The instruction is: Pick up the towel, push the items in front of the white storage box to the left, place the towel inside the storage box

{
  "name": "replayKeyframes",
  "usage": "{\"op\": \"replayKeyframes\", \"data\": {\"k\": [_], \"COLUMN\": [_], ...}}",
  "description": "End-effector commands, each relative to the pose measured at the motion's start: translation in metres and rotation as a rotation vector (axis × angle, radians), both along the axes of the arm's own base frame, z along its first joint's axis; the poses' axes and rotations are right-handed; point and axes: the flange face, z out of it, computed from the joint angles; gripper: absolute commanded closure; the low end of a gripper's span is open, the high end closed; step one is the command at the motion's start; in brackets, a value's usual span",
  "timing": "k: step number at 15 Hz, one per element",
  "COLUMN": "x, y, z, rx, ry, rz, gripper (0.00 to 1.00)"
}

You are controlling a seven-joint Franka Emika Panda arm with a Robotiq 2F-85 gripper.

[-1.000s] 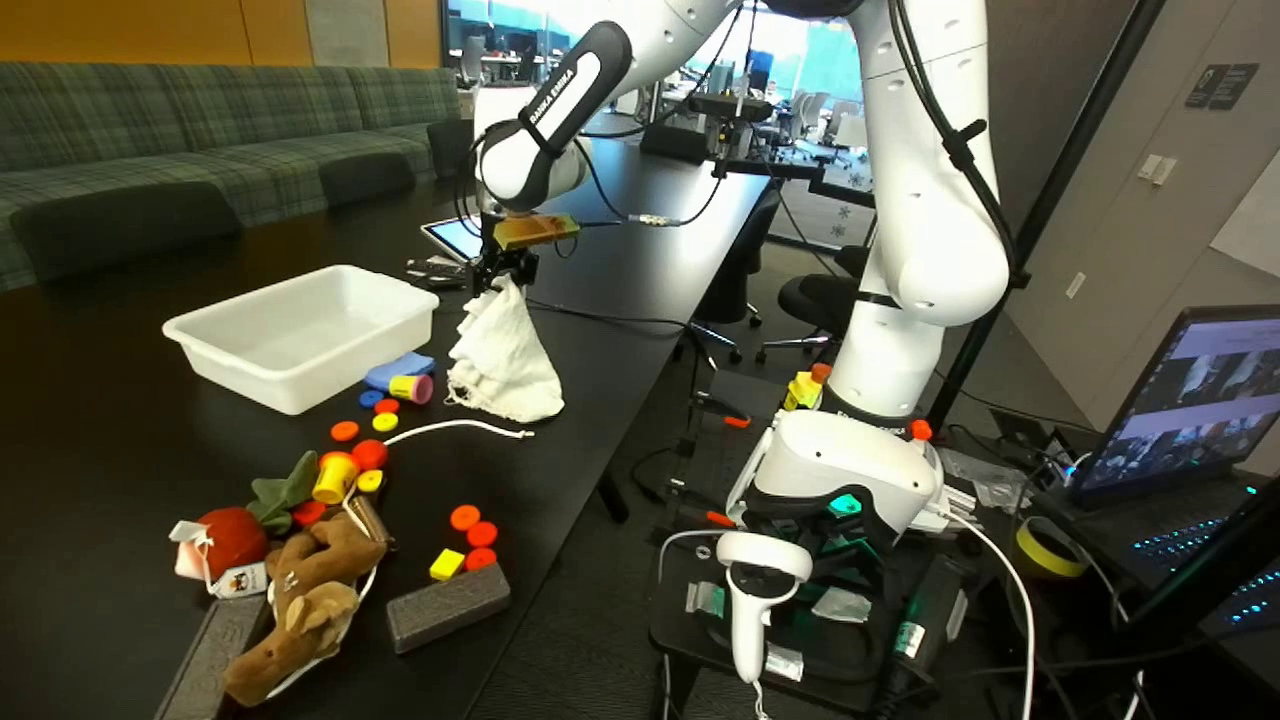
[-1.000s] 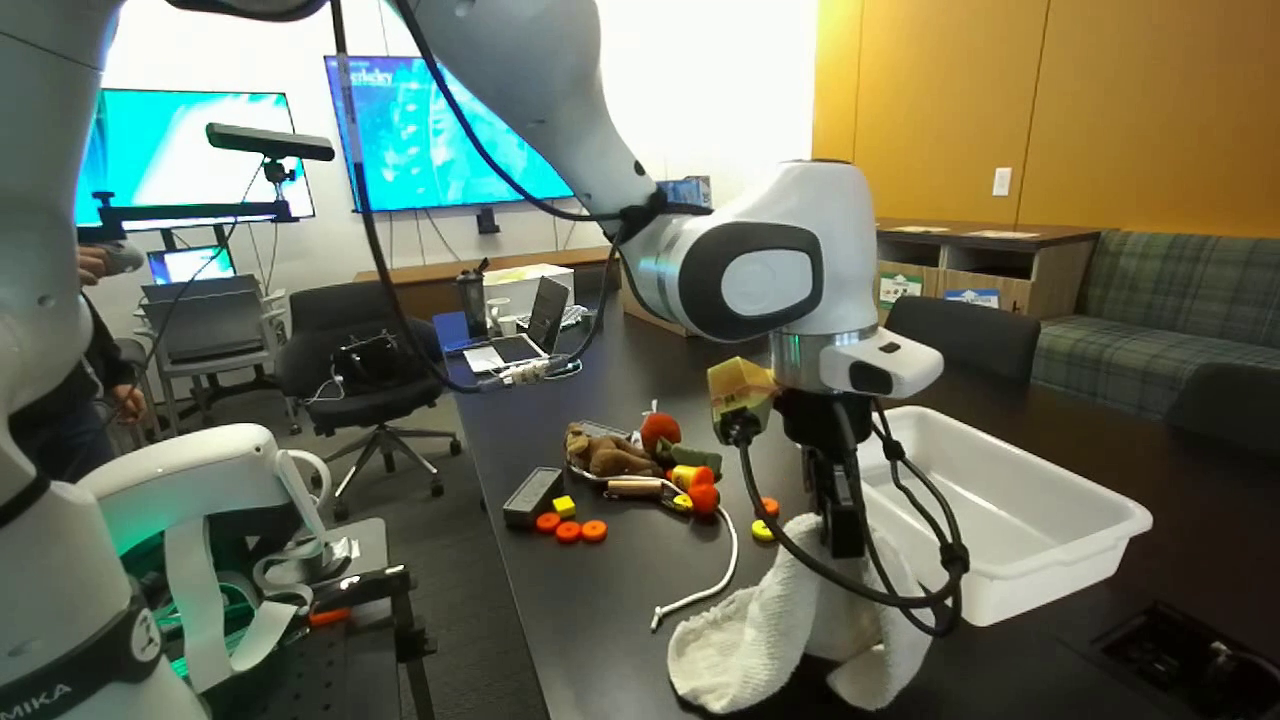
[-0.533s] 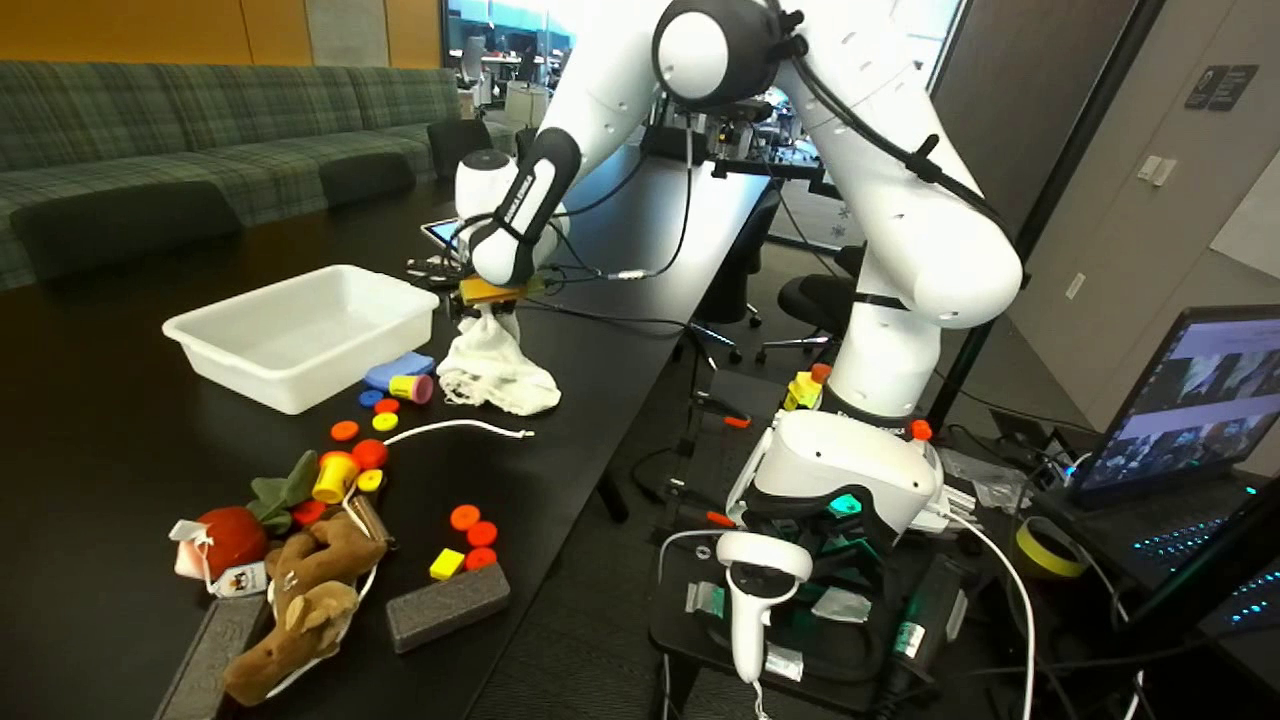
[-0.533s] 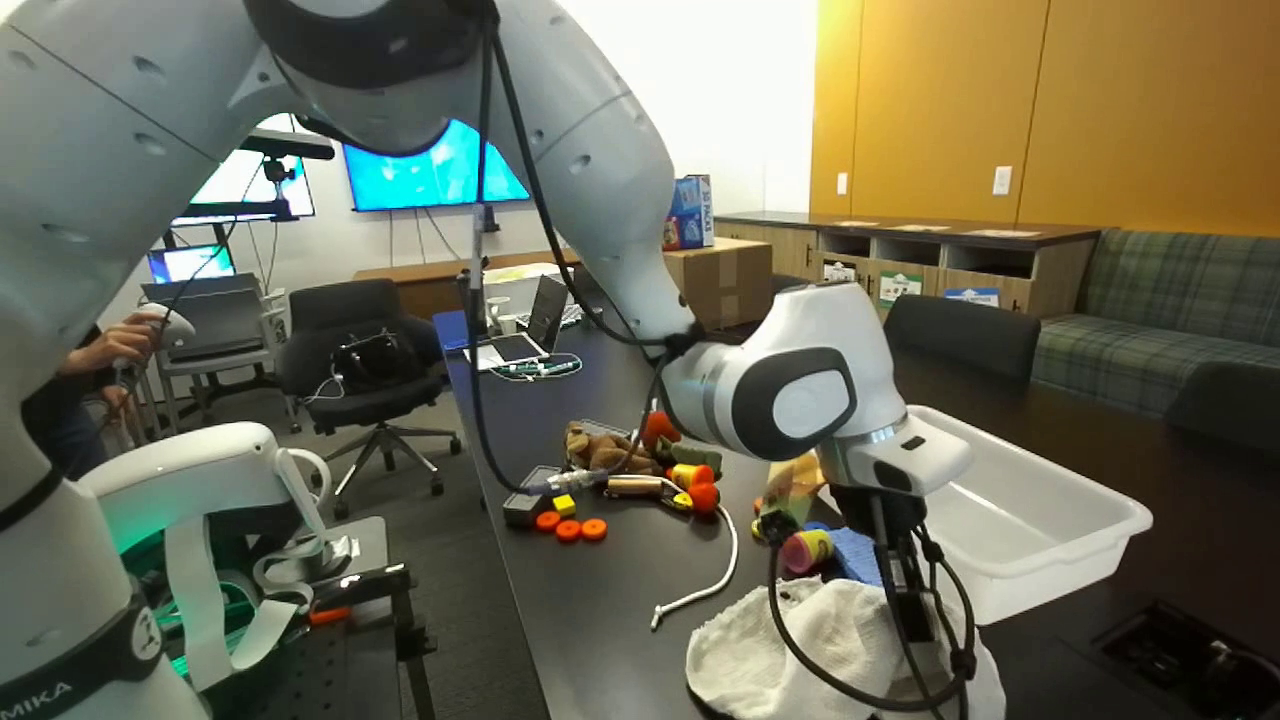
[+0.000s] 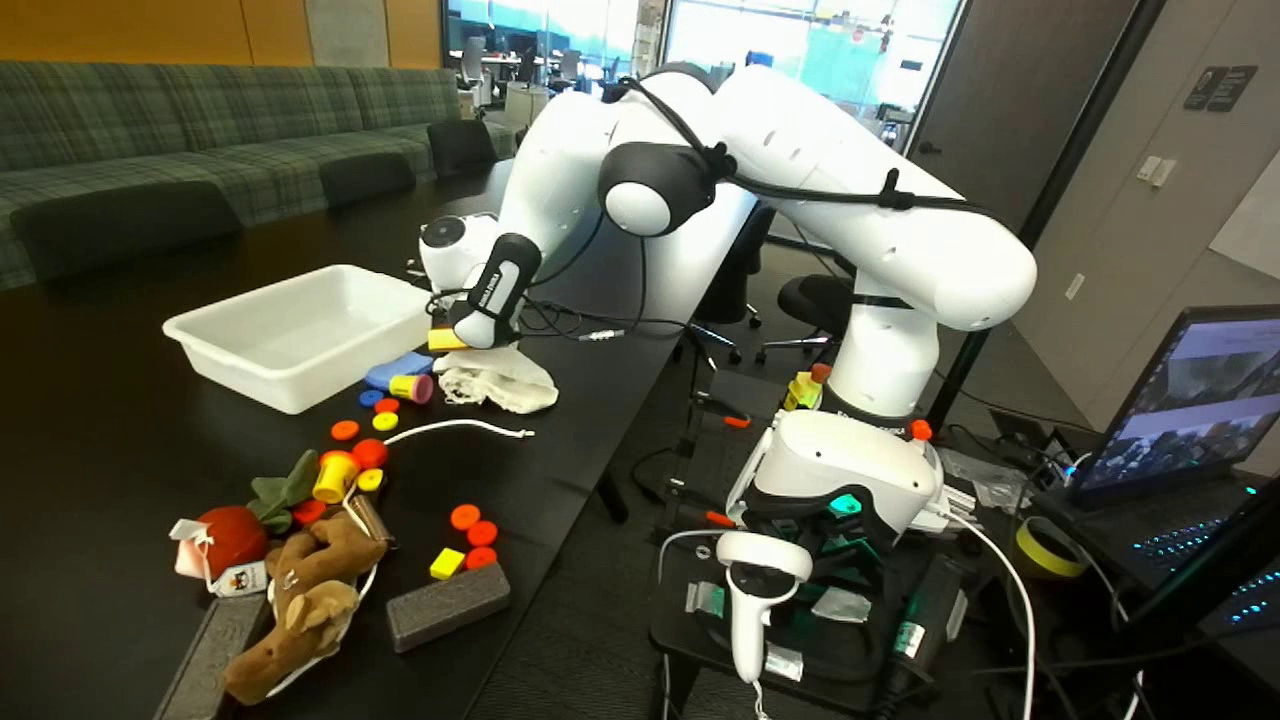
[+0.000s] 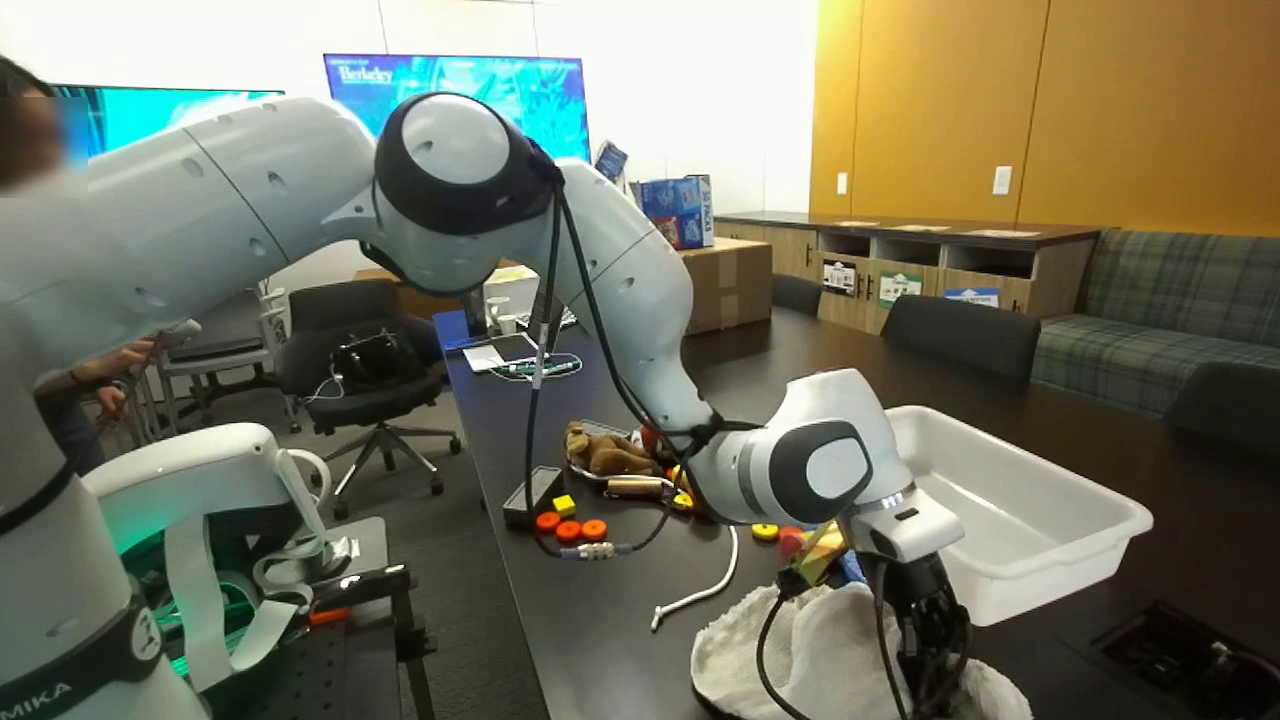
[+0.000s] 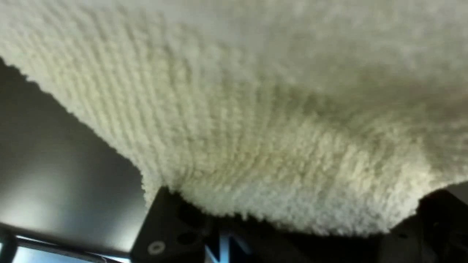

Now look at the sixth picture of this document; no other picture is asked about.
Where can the small red toy piece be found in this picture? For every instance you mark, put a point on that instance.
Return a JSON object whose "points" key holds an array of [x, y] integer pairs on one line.
{"points": [[792, 543]]}

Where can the black recessed table outlet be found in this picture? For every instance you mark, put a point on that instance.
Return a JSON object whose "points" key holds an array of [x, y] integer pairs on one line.
{"points": [[1186, 661]]}

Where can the black office chair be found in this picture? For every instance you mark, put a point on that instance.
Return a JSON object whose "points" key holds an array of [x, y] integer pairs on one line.
{"points": [[364, 363]]}

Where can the wooden low cabinet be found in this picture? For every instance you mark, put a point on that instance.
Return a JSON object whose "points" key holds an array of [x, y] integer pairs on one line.
{"points": [[935, 245]]}

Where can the small blue tag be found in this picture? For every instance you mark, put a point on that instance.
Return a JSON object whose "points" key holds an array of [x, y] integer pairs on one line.
{"points": [[608, 161]]}

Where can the small black stand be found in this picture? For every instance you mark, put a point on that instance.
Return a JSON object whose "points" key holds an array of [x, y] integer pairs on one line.
{"points": [[540, 363]]}

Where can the large computer monitor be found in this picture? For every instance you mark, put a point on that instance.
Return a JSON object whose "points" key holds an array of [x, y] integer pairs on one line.
{"points": [[145, 113]]}

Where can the white wall outlet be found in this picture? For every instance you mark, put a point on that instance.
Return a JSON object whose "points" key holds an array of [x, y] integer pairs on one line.
{"points": [[841, 181], [1001, 181]]}

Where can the white plastic storage box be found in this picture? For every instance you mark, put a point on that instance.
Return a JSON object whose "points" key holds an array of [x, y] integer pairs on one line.
{"points": [[1025, 523]]}

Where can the orange toy disc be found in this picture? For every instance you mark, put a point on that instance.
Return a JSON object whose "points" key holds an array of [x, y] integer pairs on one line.
{"points": [[594, 528], [547, 523], [571, 532]]}

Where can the wall mounted TV screen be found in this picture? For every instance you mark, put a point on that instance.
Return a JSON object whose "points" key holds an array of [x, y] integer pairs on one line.
{"points": [[533, 101]]}

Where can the person in dark clothes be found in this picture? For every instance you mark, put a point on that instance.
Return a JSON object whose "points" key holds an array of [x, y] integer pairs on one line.
{"points": [[25, 134]]}

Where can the small yellow toy piece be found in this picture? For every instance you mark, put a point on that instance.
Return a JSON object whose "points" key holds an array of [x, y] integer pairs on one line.
{"points": [[765, 528]]}

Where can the grey office chair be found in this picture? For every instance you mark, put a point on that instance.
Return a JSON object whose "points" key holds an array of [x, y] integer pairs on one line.
{"points": [[213, 340]]}

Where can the person bare hand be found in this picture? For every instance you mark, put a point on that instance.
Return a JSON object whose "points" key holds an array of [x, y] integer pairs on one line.
{"points": [[117, 363]]}

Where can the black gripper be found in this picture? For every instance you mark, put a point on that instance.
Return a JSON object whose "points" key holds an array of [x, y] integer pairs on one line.
{"points": [[922, 602]]}

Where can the white terry towel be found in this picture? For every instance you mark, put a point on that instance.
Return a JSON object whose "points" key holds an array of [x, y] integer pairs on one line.
{"points": [[827, 652]]}

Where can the black chair back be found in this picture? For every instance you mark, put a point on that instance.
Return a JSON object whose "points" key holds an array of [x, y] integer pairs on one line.
{"points": [[1224, 404], [963, 336]]}

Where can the wrist mounted camera box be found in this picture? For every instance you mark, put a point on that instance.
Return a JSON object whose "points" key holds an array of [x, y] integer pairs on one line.
{"points": [[915, 523]]}

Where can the yellow toy block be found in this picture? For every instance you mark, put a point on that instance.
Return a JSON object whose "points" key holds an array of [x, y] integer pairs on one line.
{"points": [[566, 507]]}

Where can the brown plush toy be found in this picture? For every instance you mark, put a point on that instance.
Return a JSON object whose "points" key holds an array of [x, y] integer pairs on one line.
{"points": [[607, 454]]}

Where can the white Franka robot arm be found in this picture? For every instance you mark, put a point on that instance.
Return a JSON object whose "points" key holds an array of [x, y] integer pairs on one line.
{"points": [[160, 227]]}

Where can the brown cardboard box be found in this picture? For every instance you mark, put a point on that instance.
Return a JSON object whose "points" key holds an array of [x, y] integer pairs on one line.
{"points": [[730, 281]]}

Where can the orange clip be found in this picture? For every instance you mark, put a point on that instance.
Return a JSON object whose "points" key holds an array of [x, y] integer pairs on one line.
{"points": [[330, 617]]}

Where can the green plaid couch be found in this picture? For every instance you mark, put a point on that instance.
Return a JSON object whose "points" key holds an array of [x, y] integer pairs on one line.
{"points": [[1172, 335]]}

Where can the blue printed box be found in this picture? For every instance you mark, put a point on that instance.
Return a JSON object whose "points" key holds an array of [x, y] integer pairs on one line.
{"points": [[672, 211]]}

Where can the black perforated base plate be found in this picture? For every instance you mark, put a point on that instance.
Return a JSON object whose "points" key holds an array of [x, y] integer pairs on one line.
{"points": [[360, 641]]}

